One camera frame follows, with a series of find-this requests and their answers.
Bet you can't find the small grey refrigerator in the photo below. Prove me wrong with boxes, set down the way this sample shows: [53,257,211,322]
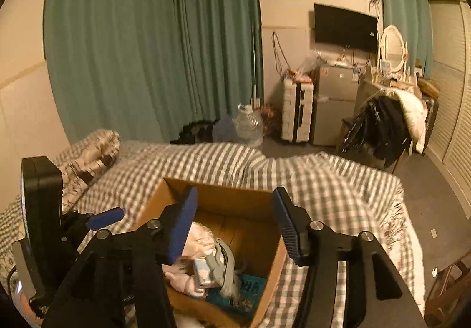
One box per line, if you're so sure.
[311,65,359,146]

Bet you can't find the white cloth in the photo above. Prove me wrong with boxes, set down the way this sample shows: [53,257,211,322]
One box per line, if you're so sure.
[162,222,215,299]

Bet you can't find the large green curtain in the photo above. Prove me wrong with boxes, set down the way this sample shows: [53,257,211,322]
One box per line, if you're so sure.
[43,0,263,142]

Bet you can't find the brown cardboard box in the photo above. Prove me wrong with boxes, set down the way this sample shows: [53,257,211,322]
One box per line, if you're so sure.
[133,178,287,327]

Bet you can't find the white oval vanity mirror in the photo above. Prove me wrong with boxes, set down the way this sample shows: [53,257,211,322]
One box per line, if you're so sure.
[378,25,408,74]

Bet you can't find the black wall television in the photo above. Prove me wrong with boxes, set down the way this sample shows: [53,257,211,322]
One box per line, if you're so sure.
[314,4,378,54]

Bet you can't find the white suitcase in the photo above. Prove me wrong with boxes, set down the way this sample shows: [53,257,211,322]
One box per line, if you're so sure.
[281,78,314,143]

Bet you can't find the teal pill blister card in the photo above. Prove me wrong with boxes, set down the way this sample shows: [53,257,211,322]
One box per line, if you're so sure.
[205,274,267,318]

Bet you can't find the white wardrobe sliding doors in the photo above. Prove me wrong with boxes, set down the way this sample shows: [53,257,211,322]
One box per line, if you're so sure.
[429,0,470,218]

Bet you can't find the wooden chair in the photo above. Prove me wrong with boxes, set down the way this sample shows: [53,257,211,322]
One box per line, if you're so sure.
[424,251,471,327]

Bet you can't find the large clear water jug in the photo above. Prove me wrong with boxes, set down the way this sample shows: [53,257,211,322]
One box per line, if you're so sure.
[233,104,263,148]

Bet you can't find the narrow green curtain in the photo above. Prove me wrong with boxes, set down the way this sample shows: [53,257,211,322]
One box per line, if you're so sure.
[382,0,433,78]

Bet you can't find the blue white tissue pack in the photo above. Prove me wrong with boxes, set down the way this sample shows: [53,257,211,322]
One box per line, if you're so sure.
[193,258,217,289]

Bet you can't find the chair with dark clothes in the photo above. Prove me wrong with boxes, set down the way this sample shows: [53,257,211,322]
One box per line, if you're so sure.
[336,88,429,173]

